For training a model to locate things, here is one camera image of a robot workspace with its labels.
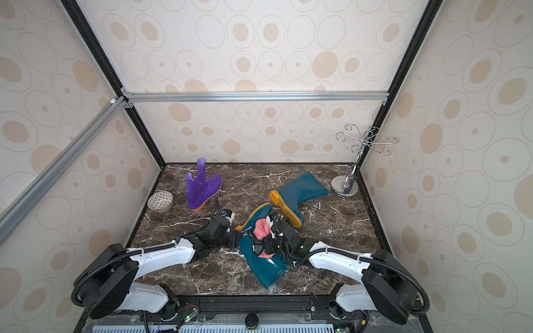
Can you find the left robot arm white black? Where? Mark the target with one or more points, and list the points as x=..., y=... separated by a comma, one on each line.
x=110, y=284

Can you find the diagonal aluminium bar left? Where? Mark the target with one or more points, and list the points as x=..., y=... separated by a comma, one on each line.
x=33, y=194

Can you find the horizontal aluminium bar back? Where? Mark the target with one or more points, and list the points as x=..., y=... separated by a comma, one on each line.
x=138, y=97

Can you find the pink cloth black trim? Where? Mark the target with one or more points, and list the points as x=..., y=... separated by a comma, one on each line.
x=262, y=240

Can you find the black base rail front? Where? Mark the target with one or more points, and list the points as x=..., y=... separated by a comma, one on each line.
x=278, y=313

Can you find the chrome hook stand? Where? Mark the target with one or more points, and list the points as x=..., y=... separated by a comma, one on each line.
x=347, y=186

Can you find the purple rubber boot yellow sole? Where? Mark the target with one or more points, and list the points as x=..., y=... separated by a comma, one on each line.
x=200, y=189

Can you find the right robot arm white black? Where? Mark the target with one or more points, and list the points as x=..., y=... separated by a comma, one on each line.
x=382, y=283

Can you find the teal rubber boot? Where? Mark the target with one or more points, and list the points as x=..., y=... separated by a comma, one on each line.
x=302, y=189
x=267, y=267

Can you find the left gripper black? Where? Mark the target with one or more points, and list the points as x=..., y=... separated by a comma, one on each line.
x=234, y=238

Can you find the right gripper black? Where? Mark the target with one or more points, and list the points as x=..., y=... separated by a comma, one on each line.
x=274, y=232

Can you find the patterned white bowl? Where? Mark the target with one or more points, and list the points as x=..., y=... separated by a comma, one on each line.
x=160, y=201

